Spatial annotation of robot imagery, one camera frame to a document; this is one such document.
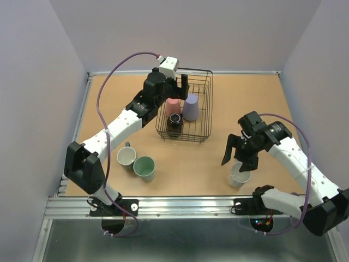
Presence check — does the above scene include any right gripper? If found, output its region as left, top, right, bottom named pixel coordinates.
left=221, top=133, right=264, bottom=172

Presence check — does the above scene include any pink cup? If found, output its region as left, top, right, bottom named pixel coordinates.
left=165, top=98, right=181, bottom=116

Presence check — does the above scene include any lavender cup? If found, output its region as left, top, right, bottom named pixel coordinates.
left=183, top=93, right=199, bottom=121

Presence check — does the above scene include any black mug white inside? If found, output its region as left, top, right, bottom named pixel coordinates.
left=166, top=113, right=183, bottom=138

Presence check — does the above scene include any green cup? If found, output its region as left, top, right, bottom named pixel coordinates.
left=133, top=156, right=155, bottom=183

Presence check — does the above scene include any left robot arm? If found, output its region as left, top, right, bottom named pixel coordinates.
left=64, top=68, right=189, bottom=215

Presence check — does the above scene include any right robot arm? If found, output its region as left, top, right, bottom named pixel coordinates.
left=221, top=111, right=348, bottom=236

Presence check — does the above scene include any grey mug white inside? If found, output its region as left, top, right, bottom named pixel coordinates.
left=117, top=142, right=137, bottom=172

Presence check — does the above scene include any black wire dish rack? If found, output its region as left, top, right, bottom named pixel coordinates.
left=155, top=68, right=214, bottom=143

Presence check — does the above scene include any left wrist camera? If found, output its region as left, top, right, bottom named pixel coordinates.
left=157, top=55, right=179, bottom=80

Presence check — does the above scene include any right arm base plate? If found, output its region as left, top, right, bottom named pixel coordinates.
left=230, top=198, right=271, bottom=216

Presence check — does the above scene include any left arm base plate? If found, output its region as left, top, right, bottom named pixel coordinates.
left=86, top=197, right=139, bottom=217

